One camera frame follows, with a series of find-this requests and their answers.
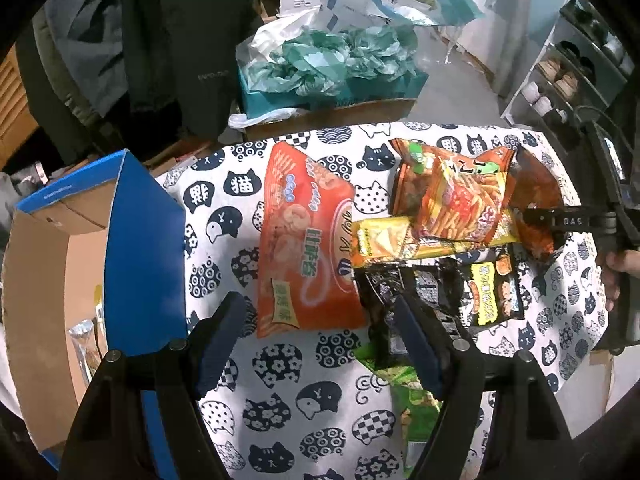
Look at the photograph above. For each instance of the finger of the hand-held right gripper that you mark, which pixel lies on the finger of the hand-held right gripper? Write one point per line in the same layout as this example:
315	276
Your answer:
555	220

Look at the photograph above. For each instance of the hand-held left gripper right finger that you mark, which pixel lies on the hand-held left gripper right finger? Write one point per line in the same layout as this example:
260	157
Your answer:
420	350

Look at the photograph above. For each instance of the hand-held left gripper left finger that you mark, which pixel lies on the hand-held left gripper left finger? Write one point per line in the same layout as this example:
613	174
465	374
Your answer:
220	347

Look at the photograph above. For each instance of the dark red snack bag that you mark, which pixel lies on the dark red snack bag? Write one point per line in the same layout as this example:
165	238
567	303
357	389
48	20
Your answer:
537	185

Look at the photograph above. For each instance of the orange green snack bag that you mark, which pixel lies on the orange green snack bag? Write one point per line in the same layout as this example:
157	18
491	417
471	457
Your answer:
450	195

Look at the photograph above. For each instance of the blue cardboard box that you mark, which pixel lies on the blue cardboard box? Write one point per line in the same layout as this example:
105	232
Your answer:
145	220

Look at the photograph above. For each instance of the large orange snack bag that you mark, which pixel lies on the large orange snack bag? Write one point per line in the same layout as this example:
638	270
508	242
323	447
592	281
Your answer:
300	210

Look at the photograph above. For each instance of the person's right hand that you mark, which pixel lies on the person's right hand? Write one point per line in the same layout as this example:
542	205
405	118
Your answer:
617	272

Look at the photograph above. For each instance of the black snack bag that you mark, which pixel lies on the black snack bag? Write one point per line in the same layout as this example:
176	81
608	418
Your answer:
385	290

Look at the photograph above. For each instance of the cat print tablecloth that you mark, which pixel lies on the cat print tablecloth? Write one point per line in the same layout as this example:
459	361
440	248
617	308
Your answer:
300	385

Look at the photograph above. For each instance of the black orange print snack packet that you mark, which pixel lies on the black orange print snack packet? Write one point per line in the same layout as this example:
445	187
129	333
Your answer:
492	295

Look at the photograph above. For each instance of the white shoe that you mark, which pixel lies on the white shoe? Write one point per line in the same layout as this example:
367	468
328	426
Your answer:
531	91
543	105

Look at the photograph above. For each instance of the yellow snack packet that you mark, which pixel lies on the yellow snack packet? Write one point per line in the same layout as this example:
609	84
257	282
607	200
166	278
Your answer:
380	240

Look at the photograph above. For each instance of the tan shoe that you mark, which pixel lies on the tan shoe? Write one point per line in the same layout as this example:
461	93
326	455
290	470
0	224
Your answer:
567	85
551	67

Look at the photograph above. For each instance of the clear packet inside box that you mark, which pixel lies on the clear packet inside box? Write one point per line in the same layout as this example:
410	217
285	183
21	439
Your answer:
85	345

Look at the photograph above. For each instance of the shoe rack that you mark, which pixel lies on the shoe rack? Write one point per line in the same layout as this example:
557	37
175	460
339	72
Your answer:
532	62

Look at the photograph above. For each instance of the white cabinet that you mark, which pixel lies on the white cabinet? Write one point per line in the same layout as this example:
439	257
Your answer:
500	35

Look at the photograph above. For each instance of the teal plastic bags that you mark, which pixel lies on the teal plastic bags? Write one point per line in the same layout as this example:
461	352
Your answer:
350	96

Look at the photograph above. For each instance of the green plastic bags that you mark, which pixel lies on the green plastic bags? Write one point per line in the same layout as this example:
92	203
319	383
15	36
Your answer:
325	60

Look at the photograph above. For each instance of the black jacket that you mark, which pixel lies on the black jacket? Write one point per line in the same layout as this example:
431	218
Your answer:
190	35

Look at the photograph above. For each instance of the wooden louvered door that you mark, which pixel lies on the wooden louvered door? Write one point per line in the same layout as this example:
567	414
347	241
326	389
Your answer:
12	100

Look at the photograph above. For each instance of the grey cloth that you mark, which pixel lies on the grey cloth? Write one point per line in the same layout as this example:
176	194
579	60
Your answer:
80	25

